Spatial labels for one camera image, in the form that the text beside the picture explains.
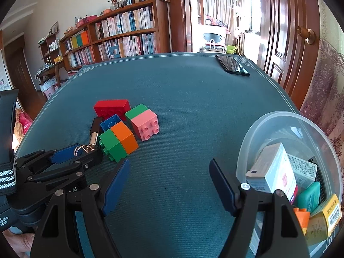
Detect small white and green carton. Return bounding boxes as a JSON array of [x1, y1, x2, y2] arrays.
[[287, 153, 318, 189]]

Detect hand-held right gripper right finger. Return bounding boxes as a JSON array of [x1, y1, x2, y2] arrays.
[[209, 158, 311, 258]]

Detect narrow wooden side table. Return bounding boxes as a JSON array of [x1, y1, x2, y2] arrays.
[[35, 63, 63, 85]]

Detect beige curtain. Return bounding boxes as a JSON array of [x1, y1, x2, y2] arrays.
[[203, 0, 242, 51]]

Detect rows of shelved books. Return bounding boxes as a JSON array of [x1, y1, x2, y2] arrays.
[[64, 5, 158, 65]]

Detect black comb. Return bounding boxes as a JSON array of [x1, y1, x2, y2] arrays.
[[309, 157, 327, 202]]

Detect clear plastic container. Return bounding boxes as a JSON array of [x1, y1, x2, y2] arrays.
[[236, 111, 343, 258]]

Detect red building block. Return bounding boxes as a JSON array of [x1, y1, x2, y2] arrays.
[[94, 99, 131, 121]]

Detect wooden panelled door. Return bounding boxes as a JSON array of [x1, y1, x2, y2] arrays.
[[258, 0, 320, 105]]

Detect green and pink building block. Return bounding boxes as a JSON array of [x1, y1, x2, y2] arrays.
[[125, 103, 159, 142]]

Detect teal cloth-covered desktop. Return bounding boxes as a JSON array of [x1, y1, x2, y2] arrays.
[[15, 52, 300, 258]]

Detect green soap box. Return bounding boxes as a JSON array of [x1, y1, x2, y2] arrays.
[[297, 182, 321, 213]]

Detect wooden glazed door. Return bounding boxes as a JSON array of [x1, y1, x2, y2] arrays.
[[169, 0, 205, 54]]

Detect flat red box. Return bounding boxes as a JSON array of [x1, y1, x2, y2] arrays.
[[76, 16, 98, 28]]

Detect black smartphone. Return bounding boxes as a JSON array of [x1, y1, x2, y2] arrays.
[[215, 54, 250, 77]]

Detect window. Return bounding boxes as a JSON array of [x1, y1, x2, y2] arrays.
[[242, 0, 261, 33]]

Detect brass door knob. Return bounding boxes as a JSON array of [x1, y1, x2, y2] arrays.
[[297, 25, 315, 45]]

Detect blue building block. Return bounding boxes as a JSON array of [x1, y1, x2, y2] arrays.
[[100, 114, 121, 133]]

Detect orange and yellow building block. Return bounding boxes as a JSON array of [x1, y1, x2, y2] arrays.
[[293, 207, 310, 236]]

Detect white balcony appliance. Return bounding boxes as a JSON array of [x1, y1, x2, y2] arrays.
[[200, 19, 227, 54]]

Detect purple floral patterned cloth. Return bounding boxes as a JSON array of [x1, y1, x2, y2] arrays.
[[298, 39, 344, 151]]

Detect green and orange building block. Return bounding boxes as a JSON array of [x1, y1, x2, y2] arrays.
[[98, 121, 139, 163]]

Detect wooden side shelf unit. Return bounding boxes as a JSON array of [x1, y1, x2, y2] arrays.
[[38, 31, 63, 68]]

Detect person's left hand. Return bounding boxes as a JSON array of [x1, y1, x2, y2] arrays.
[[0, 227, 36, 258]]

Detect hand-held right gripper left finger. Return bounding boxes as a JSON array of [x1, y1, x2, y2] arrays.
[[29, 158, 132, 258]]

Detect large white carton with red end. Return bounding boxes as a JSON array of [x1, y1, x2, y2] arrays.
[[245, 142, 299, 205]]

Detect wooden bookcase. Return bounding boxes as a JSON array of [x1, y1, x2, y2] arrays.
[[58, 0, 172, 72]]

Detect brown and gold lipstick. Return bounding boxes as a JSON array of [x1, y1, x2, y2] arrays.
[[89, 117, 104, 146]]

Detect yellow carton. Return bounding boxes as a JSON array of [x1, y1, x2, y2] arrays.
[[306, 193, 342, 246]]

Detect red blanket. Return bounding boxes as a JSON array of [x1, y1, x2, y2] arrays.
[[15, 107, 34, 135]]

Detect rose gold metal ring puzzle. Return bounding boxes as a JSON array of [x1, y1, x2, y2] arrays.
[[74, 143, 96, 158]]

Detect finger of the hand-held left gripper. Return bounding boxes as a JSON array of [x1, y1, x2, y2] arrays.
[[27, 150, 104, 193], [16, 143, 81, 173]]

